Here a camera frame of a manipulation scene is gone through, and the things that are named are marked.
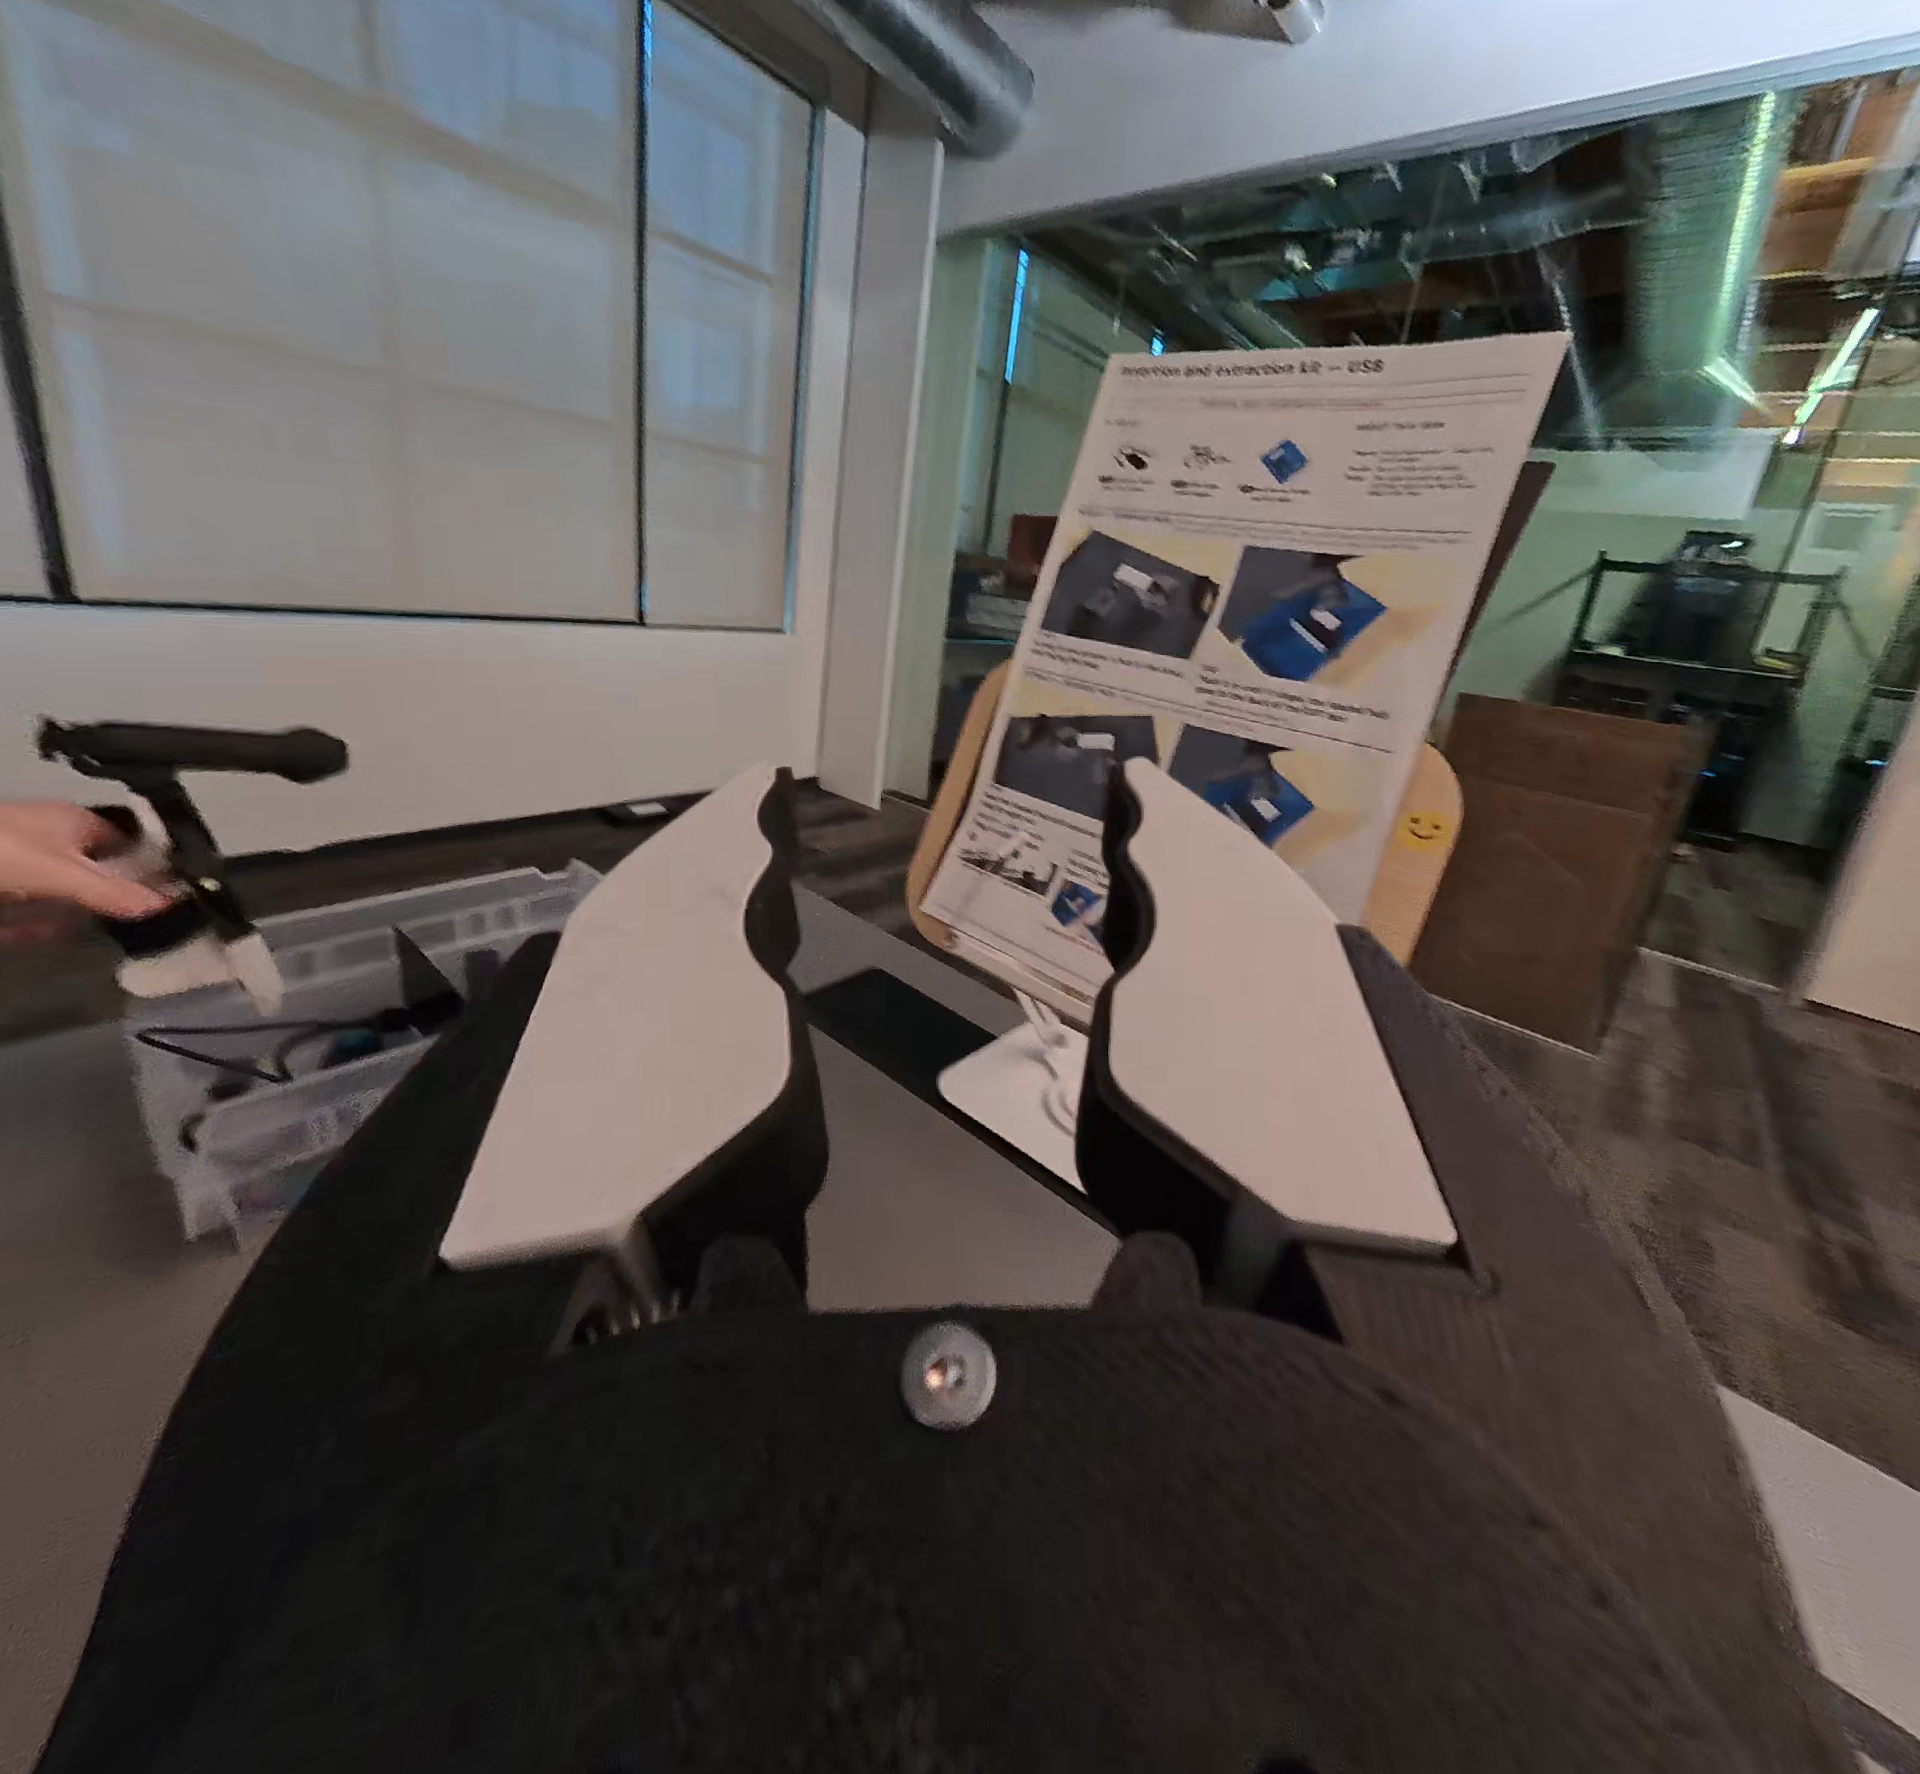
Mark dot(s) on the tall cardboard box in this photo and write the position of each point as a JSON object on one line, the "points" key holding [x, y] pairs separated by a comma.
{"points": [[1560, 844]]}

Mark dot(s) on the clear plastic bin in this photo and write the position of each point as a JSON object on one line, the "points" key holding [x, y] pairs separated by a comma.
{"points": [[240, 1159]]}

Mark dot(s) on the grey ceiling duct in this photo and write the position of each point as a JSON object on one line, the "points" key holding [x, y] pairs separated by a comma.
{"points": [[870, 3]]}

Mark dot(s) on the yellow smiley sticker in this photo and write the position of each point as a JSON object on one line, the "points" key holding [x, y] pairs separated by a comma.
{"points": [[1422, 831]]}

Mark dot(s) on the black metal shelf rack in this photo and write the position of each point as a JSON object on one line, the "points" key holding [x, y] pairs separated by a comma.
{"points": [[1666, 633]]}

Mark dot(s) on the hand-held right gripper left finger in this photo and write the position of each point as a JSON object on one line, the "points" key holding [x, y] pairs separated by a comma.
{"points": [[629, 1053]]}

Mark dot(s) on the white metal board stand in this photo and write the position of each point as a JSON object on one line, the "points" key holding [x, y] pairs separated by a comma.
{"points": [[1410, 912]]}

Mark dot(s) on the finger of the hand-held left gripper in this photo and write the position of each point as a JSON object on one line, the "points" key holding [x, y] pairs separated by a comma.
{"points": [[225, 972]]}

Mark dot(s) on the person's left hand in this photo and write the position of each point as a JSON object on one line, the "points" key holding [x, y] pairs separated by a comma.
{"points": [[59, 851]]}

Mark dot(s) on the frosted glass window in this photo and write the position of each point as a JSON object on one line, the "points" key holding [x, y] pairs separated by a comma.
{"points": [[375, 228]]}

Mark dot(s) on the printed instruction sheet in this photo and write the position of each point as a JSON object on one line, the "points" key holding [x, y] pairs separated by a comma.
{"points": [[1275, 499]]}

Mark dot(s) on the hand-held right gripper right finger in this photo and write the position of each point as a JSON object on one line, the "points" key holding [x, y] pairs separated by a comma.
{"points": [[1275, 1039]]}

